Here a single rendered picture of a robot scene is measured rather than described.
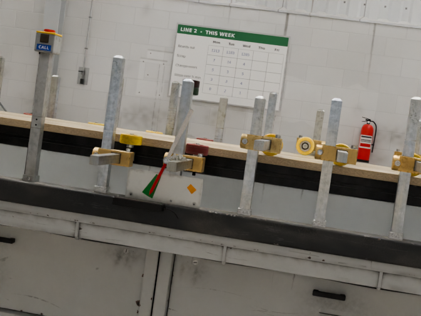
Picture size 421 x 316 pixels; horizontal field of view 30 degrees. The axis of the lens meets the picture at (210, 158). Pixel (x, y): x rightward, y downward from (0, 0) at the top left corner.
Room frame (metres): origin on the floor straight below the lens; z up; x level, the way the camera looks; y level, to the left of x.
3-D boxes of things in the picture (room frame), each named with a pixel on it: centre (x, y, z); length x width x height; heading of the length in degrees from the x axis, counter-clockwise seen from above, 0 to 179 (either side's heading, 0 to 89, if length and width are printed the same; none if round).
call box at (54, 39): (2.74, 0.61, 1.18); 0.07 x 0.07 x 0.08; 81
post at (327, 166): (2.59, -0.39, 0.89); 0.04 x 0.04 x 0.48; 81
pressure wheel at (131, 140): (2.84, 0.29, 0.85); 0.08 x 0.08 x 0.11
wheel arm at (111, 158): (2.65, 0.32, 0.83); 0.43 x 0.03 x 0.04; 171
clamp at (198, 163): (2.66, 0.09, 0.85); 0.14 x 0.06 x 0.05; 81
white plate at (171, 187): (2.64, 0.14, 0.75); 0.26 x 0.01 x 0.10; 81
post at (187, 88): (2.66, 0.11, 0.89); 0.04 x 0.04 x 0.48; 81
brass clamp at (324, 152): (2.58, -0.41, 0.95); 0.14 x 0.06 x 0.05; 81
